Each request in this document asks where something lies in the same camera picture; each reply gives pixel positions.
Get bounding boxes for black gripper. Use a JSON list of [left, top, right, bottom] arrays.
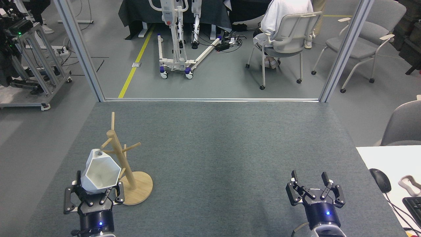
[[63, 171, 126, 235], [285, 170, 346, 229]]

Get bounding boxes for white faceted cup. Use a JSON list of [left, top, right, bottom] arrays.
[[80, 148, 122, 194]]

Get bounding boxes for wooden cup rack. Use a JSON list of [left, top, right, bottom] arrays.
[[100, 112, 154, 206]]

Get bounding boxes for black computer mouse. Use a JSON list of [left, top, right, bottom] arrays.
[[369, 168, 392, 194]]

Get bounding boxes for white desk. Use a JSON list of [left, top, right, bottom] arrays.
[[356, 145, 421, 237]]

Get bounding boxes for white curved plastic object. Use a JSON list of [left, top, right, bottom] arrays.
[[398, 175, 421, 197]]

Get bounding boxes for black keyboard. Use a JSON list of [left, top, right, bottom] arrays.
[[402, 196, 421, 228]]

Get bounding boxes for grey chair backrest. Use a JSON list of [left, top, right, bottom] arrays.
[[375, 95, 421, 146]]

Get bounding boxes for white office chair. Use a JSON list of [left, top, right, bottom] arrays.
[[245, 11, 323, 91]]

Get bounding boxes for white power strip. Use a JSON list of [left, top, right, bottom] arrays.
[[49, 46, 70, 56]]

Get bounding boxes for grey chair with armrests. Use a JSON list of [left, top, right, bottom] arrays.
[[310, 0, 408, 94]]

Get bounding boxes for white stand on wheels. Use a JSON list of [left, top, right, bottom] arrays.
[[148, 0, 224, 80]]

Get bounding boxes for standing person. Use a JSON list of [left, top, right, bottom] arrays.
[[304, 0, 326, 49]]

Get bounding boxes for seated person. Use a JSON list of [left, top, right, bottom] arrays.
[[252, 0, 314, 69]]

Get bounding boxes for table with black cloth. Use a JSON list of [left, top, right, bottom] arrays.
[[118, 0, 263, 40]]

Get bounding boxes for person beside cart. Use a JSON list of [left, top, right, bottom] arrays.
[[19, 0, 55, 35]]

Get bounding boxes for black mouse cable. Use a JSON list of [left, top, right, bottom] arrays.
[[384, 192, 421, 233]]

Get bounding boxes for aluminium frame cart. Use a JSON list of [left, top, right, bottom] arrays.
[[0, 9, 73, 111]]

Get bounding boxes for silver table edge rail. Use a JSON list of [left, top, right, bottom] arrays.
[[104, 97, 320, 102]]

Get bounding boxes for silver aluminium post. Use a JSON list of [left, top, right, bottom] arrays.
[[319, 0, 376, 103], [53, 0, 106, 103]]

